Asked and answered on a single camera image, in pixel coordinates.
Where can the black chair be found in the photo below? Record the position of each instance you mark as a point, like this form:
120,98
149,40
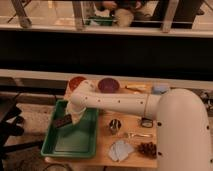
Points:
10,120

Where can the light blue cloth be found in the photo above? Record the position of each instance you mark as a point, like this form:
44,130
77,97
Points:
120,150

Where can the orange bowl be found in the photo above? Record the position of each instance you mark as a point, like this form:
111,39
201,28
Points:
74,82

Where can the dark brown eraser block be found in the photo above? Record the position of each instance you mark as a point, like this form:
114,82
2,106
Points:
60,122

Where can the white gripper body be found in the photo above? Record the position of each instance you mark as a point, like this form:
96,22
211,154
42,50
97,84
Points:
75,111

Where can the small metal cup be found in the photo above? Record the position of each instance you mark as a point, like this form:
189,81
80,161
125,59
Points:
114,126

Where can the metal fork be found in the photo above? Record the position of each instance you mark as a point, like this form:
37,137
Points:
131,135

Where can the brown pine cone cluster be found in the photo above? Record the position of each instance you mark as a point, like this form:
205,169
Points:
148,149

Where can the green bin in background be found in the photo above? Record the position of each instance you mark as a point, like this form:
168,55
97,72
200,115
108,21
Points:
99,21

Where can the purple bowl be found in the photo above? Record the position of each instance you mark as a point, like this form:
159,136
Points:
108,85

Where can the green plastic tray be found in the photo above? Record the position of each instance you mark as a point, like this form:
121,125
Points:
71,141

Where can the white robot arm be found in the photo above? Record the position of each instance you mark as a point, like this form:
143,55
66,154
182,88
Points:
183,134

